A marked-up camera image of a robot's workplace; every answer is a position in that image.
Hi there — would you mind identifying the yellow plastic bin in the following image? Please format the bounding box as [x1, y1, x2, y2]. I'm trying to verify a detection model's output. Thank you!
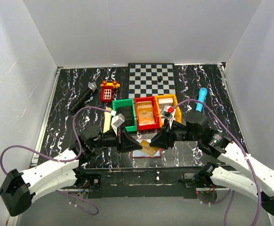
[154, 94, 182, 127]

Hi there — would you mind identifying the red toy phone booth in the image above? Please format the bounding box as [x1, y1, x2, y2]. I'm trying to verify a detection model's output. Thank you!
[100, 80, 120, 102]

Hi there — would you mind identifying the green plastic bin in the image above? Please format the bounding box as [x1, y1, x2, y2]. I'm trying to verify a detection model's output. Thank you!
[112, 99, 137, 132]

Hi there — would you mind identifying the gold card stack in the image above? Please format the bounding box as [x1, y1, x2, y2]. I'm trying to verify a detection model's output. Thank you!
[137, 101, 155, 126]

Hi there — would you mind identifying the red plastic bin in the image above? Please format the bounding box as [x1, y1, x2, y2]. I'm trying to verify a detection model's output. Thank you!
[134, 96, 160, 130]

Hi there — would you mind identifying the white card stack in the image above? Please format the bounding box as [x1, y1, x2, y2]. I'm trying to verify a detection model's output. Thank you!
[158, 98, 174, 115]

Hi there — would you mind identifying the black microphone silver head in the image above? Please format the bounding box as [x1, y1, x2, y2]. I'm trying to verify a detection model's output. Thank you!
[69, 82, 97, 114]

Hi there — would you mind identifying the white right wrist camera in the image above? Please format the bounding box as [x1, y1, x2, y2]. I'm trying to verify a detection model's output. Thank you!
[161, 105, 176, 128]

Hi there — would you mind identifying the cream toy microphone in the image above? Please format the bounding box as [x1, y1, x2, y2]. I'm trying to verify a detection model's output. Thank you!
[103, 107, 112, 133]

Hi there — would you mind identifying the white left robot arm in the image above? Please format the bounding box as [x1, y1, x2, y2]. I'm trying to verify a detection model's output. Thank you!
[0, 124, 142, 217]

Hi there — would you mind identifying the blue toy microphone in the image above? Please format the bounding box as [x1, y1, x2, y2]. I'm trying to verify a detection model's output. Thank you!
[195, 88, 208, 112]

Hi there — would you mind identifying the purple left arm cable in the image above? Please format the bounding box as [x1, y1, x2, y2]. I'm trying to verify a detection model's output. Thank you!
[0, 106, 116, 216]

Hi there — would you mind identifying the black card stack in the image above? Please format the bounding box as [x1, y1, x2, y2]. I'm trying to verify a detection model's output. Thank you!
[116, 106, 134, 127]

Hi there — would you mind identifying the black white checkerboard mat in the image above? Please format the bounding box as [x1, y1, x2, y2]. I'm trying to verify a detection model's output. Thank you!
[128, 63, 176, 99]

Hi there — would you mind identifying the red leather card holder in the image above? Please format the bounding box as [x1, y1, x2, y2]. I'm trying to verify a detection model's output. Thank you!
[130, 149, 164, 158]

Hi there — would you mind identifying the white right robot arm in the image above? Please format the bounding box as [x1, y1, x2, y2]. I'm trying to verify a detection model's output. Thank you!
[150, 111, 274, 216]

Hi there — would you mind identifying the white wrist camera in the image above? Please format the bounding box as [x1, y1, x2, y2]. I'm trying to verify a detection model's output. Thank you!
[111, 110, 125, 135]
[161, 105, 176, 128]

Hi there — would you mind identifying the gold VIP credit card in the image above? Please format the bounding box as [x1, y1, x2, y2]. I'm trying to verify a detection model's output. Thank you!
[140, 140, 160, 157]

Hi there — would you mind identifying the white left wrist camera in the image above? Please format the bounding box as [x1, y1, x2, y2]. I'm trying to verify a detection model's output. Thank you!
[111, 110, 125, 135]

